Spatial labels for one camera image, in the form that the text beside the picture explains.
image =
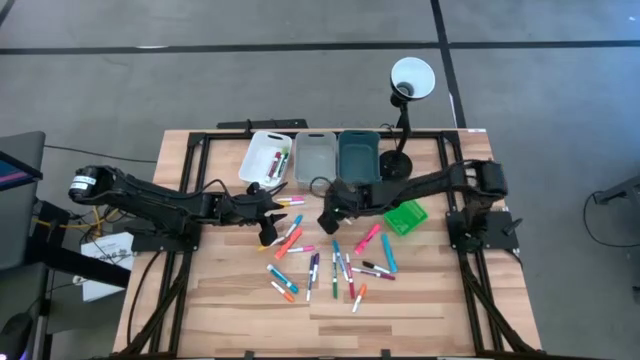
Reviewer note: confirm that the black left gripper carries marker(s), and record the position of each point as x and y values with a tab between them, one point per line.
242	206

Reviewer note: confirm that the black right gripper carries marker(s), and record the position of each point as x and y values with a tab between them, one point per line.
350	197

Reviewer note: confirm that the thin yellow marker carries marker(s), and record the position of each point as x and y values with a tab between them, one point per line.
292	203
265	246

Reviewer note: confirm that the thin pink marker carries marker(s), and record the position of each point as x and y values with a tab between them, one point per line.
292	198
302	248

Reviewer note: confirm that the red Expo dry-erase marker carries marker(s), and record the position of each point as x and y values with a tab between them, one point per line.
274	166

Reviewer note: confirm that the orange highlighter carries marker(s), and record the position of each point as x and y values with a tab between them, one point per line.
288	243

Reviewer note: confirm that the green Expo dry-erase marker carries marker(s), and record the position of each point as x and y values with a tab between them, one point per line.
283	162

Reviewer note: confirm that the pink highlighter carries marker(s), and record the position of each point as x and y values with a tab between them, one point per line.
368	239

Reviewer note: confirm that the teal Expo dry-erase marker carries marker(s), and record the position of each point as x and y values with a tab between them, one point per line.
282	279

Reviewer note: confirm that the thin green marker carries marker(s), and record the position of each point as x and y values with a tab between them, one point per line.
334	280

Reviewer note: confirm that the thin black marker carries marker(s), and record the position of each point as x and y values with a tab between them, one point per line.
375	266

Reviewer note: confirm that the thin red marker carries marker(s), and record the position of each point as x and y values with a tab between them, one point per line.
350	280

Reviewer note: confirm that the light blue highlighter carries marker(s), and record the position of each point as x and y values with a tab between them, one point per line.
389	253

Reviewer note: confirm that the green mesh plastic basket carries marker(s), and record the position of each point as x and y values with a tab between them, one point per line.
406	218

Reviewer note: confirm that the thin maroon marker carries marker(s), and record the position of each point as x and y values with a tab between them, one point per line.
375	274

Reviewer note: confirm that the thin orange marker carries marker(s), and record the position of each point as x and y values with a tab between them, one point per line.
359	298
283	292

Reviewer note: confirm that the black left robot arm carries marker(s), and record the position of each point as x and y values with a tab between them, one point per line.
150	200

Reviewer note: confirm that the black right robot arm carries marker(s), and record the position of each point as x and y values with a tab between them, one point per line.
425	182

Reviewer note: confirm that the white plastic bin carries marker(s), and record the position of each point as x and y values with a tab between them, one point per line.
257	160

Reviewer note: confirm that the grey plastic bin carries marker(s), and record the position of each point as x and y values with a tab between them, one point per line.
315	157

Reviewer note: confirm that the teal plastic bin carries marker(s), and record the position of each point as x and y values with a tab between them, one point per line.
359	157

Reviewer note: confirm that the black power strip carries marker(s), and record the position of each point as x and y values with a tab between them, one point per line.
270	124

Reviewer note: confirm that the black gooseneck desk lamp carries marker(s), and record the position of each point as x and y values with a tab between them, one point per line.
412	75

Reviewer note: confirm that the black stand beam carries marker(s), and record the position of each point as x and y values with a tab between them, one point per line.
85	267

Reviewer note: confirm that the laptop with lit screen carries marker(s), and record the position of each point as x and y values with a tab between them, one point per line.
15	172

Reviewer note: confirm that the black computer mouse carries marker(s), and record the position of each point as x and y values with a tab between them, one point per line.
15	335

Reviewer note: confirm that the grey stand leg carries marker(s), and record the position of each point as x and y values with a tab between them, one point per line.
620	190

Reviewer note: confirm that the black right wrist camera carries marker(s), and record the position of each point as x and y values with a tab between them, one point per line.
328	223

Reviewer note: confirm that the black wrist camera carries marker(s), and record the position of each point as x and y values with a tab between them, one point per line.
328	223
268	235

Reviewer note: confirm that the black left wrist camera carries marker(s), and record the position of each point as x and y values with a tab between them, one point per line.
268	235

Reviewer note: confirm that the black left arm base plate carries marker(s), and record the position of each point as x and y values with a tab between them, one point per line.
150	245

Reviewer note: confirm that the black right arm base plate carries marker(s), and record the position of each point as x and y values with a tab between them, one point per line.
500	235

